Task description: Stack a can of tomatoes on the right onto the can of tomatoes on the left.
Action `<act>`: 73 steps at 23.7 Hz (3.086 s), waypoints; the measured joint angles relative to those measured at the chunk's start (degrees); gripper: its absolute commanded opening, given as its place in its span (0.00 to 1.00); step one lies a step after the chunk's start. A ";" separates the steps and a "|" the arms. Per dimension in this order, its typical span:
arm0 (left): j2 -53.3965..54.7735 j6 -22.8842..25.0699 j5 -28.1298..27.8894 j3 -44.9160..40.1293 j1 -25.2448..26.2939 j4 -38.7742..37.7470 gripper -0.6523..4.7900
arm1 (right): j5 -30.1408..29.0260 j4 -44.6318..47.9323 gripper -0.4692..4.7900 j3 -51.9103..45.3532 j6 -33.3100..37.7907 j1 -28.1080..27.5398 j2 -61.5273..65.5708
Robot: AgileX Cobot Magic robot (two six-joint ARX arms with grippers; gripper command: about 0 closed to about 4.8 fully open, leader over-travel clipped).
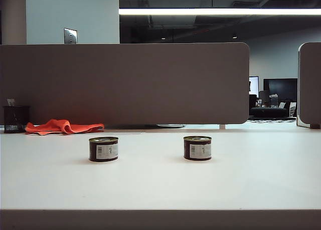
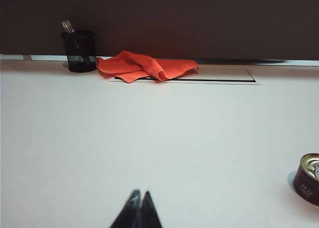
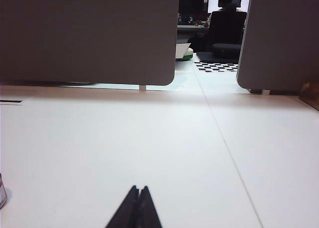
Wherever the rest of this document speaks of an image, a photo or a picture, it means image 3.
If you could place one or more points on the cluttered background desk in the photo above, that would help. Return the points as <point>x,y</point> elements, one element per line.
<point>192,22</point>

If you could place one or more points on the narrow grey divider panel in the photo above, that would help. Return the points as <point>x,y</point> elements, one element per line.
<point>279,38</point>

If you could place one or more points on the seated person in dark clothes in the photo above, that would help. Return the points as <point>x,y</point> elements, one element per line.
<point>224,11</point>

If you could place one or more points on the black white checkerboard board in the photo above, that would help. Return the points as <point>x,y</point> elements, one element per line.
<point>216,66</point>

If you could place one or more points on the white and green round object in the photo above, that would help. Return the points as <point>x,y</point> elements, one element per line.
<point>185,54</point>

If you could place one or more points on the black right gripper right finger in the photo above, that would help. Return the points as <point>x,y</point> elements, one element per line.
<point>148,210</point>

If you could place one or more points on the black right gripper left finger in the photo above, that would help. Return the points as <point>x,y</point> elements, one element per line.
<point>127,210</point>

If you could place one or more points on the silver tomato can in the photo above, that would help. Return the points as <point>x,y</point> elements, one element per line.
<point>2,190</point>

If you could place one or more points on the black office chair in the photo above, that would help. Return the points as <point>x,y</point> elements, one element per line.
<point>225,38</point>

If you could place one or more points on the white panel mounting bracket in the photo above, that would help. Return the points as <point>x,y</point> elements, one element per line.
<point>142,88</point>
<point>265,91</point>

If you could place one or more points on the wide grey divider panel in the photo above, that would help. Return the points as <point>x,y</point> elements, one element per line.
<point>87,34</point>

